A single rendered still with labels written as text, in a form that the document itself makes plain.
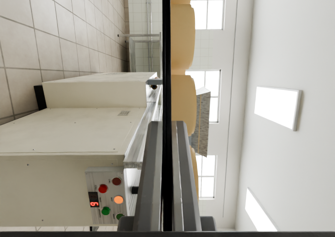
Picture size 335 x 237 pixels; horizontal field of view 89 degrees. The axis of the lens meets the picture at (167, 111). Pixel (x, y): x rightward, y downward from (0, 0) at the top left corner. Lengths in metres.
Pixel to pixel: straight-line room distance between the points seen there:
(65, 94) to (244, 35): 4.20
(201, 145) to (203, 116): 0.26
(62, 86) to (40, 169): 0.78
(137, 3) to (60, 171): 4.30
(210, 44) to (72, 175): 4.20
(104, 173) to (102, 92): 0.78
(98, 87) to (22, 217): 0.82
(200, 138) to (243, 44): 3.64
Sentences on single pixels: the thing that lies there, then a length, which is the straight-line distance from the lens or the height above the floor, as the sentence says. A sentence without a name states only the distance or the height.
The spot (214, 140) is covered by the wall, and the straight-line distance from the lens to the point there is 4.87.
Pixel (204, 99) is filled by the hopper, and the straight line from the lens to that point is 1.34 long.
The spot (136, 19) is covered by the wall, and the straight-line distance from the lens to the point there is 4.63.
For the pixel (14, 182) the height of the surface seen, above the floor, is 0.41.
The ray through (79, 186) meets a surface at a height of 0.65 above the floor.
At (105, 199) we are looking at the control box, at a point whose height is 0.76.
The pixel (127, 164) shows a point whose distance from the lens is 0.64.
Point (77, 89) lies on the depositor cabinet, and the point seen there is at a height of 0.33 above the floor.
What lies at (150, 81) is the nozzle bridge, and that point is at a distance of 1.36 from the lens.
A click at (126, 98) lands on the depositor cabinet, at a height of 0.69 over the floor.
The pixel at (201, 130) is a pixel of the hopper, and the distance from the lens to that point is 1.42.
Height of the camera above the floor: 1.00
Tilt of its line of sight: level
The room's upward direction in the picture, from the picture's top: 90 degrees clockwise
